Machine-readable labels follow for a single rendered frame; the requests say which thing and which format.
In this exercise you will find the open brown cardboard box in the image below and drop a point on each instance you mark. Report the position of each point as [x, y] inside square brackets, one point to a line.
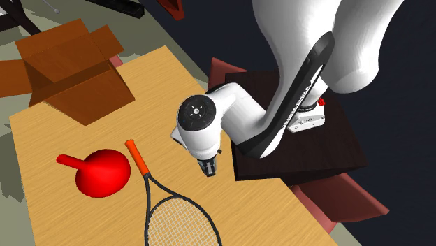
[73, 75]

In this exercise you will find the red round paddle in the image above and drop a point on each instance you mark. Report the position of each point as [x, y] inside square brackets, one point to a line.
[102, 172]

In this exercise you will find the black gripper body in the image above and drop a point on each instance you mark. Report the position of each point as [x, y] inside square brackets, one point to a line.
[208, 166]

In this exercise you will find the black furniture frame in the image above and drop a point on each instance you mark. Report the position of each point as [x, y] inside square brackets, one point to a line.
[15, 15]

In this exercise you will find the dark brown robot stand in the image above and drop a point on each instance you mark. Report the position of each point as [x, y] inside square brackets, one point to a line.
[323, 150]

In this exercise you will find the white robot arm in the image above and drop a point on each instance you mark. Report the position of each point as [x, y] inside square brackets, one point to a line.
[299, 44]

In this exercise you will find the red brown chair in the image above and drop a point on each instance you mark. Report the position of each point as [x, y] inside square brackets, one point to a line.
[340, 201]

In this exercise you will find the tennis racket with orange grip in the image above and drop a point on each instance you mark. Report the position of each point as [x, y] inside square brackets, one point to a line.
[177, 218]

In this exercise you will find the black long box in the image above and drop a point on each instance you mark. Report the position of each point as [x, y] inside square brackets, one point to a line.
[124, 6]

